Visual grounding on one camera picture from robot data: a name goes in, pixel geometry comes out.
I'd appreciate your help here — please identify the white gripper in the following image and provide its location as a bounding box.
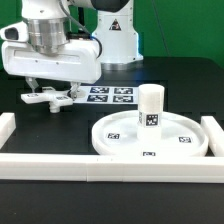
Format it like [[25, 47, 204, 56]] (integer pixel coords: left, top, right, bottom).
[[2, 40, 101, 99]]

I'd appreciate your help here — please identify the white cross-shaped table base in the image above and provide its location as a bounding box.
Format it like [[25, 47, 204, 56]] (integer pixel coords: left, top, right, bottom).
[[21, 87, 73, 113]]

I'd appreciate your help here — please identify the white round table top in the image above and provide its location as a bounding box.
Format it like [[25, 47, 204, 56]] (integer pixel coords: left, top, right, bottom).
[[92, 110, 208, 158]]

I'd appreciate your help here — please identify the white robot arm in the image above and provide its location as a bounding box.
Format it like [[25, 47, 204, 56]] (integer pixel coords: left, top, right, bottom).
[[0, 0, 130, 97]]

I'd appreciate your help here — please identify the fiducial marker sheet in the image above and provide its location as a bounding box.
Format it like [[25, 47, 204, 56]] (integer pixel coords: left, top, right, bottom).
[[74, 86, 138, 104]]

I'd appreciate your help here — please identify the white left fence bar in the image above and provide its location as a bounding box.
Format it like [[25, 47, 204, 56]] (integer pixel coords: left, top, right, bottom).
[[0, 113, 16, 149]]

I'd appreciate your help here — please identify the white fence bar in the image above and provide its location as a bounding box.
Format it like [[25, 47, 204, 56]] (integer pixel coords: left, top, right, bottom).
[[201, 116, 224, 157], [0, 113, 16, 149], [0, 153, 224, 183]]

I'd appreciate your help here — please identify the white front fence bar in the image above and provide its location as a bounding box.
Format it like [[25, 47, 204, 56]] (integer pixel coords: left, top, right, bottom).
[[0, 153, 224, 183]]

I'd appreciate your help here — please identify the white right fence bar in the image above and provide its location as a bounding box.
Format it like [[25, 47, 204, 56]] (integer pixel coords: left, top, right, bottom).
[[201, 116, 224, 157]]

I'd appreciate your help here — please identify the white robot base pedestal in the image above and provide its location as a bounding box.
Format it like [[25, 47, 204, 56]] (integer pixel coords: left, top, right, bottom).
[[93, 0, 143, 70]]

